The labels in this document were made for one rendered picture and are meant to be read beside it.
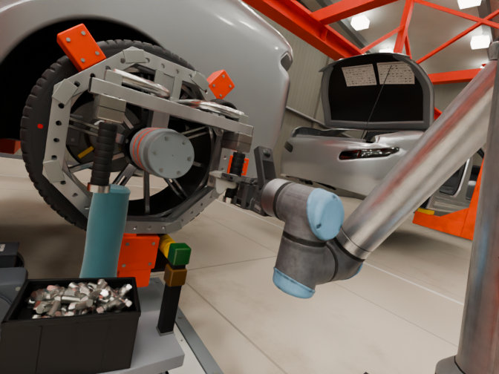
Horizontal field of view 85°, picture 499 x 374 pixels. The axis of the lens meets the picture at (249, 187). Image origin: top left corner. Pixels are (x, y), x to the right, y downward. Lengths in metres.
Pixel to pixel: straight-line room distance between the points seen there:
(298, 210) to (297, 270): 0.11
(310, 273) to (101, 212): 0.52
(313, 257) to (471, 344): 0.25
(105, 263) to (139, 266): 0.18
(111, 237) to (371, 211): 0.62
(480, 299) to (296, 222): 0.28
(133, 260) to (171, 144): 0.41
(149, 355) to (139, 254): 0.37
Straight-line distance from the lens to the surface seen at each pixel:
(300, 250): 0.54
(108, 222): 0.77
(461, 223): 3.95
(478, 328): 0.42
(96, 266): 0.82
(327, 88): 4.53
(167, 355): 0.68
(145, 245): 0.95
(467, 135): 0.58
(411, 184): 0.58
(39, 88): 0.94
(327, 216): 0.52
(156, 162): 0.75
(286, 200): 0.55
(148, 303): 1.27
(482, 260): 0.42
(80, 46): 0.87
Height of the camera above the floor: 0.88
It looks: 6 degrees down
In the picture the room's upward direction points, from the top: 12 degrees clockwise
